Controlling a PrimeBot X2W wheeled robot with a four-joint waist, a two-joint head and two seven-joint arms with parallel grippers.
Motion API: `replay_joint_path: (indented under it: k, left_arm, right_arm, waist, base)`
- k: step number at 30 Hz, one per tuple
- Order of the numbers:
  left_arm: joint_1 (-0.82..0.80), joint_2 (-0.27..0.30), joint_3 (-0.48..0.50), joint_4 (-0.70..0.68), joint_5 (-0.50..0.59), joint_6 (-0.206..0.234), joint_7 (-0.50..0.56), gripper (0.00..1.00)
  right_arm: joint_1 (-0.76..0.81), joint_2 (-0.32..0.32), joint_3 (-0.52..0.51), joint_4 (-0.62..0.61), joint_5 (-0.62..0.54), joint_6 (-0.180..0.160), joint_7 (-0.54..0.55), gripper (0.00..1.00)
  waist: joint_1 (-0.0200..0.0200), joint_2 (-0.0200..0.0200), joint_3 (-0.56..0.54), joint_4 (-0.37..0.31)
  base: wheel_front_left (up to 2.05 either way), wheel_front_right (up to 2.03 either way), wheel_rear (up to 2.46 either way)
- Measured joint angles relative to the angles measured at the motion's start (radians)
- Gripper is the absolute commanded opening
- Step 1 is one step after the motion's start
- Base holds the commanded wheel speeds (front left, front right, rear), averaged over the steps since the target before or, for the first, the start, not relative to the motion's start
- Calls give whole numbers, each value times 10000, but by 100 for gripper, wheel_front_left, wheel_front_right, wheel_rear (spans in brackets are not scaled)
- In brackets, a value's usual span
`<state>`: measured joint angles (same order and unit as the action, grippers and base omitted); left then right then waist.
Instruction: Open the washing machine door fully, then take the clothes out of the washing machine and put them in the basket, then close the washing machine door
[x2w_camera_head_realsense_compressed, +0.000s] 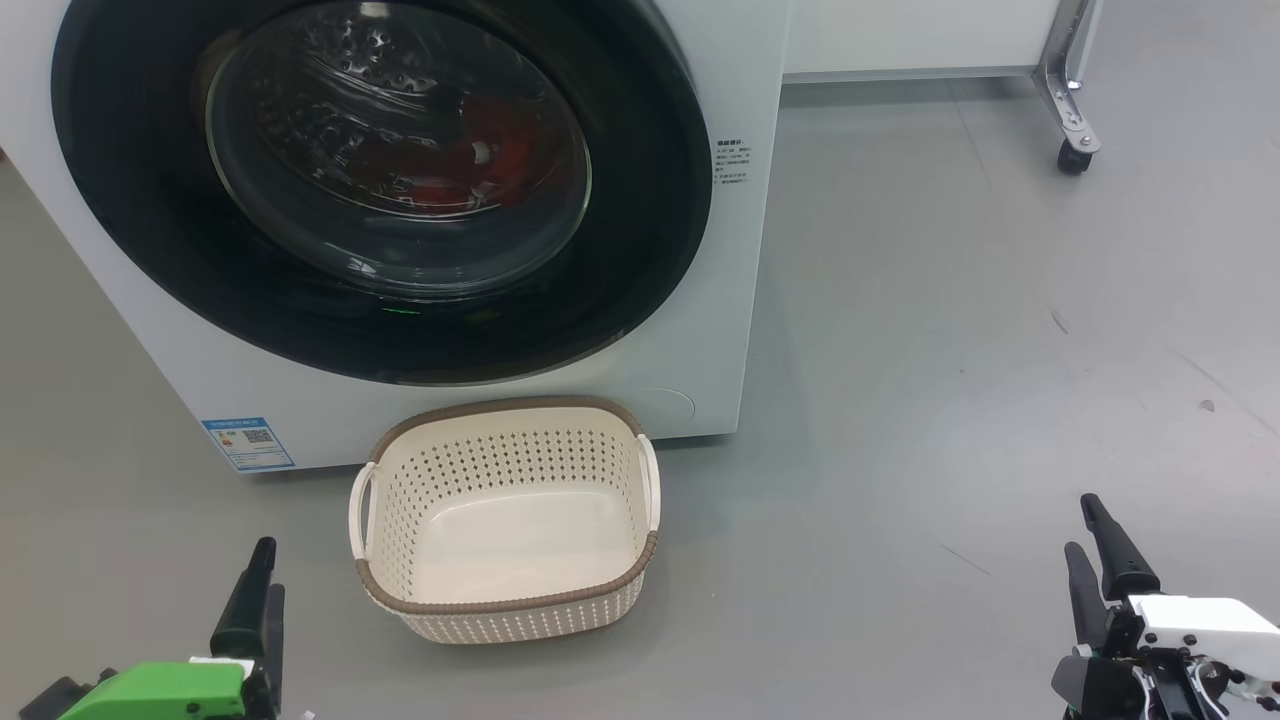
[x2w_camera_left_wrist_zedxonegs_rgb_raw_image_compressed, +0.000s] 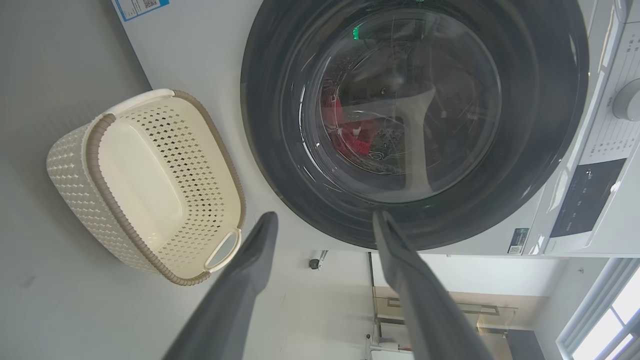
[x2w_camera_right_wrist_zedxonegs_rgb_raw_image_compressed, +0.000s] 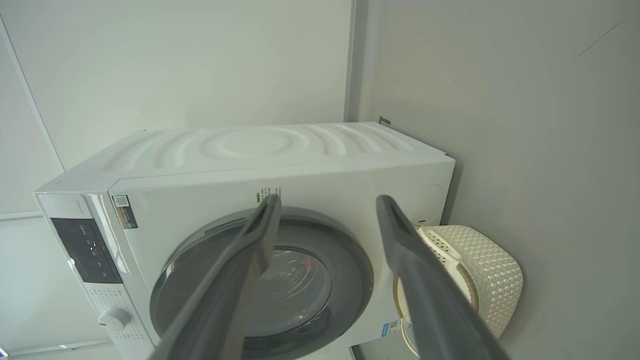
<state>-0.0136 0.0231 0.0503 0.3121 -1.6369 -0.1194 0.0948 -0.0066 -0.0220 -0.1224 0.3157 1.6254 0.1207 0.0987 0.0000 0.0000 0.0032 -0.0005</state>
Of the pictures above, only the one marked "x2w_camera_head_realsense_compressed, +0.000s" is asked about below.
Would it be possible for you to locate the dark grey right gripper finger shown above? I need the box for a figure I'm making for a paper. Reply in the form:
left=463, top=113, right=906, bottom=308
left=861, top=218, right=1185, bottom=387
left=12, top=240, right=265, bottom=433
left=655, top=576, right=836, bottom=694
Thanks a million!
left=1080, top=493, right=1162, bottom=607
left=1064, top=541, right=1111, bottom=657

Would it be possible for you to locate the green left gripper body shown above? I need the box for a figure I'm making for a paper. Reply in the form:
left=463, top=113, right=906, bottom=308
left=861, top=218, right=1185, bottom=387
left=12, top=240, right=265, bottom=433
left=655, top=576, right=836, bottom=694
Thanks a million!
left=58, top=657, right=256, bottom=720

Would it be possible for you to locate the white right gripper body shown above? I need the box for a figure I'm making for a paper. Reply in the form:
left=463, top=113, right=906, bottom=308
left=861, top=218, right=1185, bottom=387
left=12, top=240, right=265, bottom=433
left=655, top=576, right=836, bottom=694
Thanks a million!
left=1050, top=595, right=1280, bottom=720

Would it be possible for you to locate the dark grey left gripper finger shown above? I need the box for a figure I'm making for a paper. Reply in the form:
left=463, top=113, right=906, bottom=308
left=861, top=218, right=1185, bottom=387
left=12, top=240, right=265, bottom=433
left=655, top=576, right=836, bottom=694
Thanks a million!
left=210, top=537, right=278, bottom=661
left=248, top=585, right=287, bottom=720

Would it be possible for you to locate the red and white jersey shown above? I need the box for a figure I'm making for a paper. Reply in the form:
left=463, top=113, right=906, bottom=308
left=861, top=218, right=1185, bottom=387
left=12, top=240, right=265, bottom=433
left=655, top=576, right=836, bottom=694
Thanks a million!
left=375, top=88, right=563, bottom=217

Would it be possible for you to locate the washing machine door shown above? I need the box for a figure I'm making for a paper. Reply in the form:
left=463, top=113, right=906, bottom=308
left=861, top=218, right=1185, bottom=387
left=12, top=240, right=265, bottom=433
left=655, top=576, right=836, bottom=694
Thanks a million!
left=50, top=0, right=714, bottom=387

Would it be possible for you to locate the cream perforated laundry basket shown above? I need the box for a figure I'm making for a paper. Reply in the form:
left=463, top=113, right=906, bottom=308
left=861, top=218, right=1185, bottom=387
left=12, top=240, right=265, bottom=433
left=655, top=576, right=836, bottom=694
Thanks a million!
left=348, top=396, right=662, bottom=646

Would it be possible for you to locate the white front-load washing machine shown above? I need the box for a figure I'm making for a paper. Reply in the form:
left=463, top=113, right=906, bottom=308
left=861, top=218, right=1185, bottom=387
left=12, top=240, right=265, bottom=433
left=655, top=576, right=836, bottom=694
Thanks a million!
left=0, top=0, right=791, bottom=476

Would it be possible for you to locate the blue energy label sticker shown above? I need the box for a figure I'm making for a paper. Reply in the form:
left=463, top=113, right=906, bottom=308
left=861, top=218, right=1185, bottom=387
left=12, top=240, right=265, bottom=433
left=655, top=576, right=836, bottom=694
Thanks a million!
left=201, top=417, right=297, bottom=473

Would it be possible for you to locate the metal leg with castor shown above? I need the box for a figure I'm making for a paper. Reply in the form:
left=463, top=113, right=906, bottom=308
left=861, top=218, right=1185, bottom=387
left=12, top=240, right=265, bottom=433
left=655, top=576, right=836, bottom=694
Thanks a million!
left=1033, top=0, right=1104, bottom=177

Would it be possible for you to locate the white panel board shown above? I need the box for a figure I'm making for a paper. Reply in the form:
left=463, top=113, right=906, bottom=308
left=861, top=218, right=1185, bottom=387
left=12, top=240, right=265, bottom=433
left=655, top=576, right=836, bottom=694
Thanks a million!
left=783, top=0, right=1063, bottom=83

